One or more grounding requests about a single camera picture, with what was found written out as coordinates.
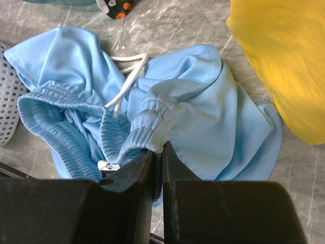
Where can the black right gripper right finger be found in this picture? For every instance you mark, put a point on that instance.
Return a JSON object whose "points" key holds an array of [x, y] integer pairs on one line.
{"points": [[199, 211]]}

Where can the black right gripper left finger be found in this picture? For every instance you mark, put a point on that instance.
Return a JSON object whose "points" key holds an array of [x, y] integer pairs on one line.
{"points": [[115, 210]]}

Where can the light blue shorts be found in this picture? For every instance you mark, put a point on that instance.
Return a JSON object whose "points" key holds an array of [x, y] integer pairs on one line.
{"points": [[84, 108]]}

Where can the yellow shorts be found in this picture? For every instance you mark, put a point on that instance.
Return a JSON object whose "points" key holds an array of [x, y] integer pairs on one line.
{"points": [[284, 43]]}

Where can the camouflage patterned shorts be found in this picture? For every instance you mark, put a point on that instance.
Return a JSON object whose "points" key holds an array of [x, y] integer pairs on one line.
{"points": [[115, 9]]}

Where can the white perforated laundry basket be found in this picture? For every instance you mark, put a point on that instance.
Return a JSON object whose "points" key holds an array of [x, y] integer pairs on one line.
{"points": [[10, 90]]}

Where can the teal plastic basin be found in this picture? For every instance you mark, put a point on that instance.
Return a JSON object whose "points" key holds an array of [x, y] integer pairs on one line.
{"points": [[64, 2]]}

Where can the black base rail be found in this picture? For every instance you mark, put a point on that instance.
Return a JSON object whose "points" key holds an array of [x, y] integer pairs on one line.
{"points": [[8, 171]]}

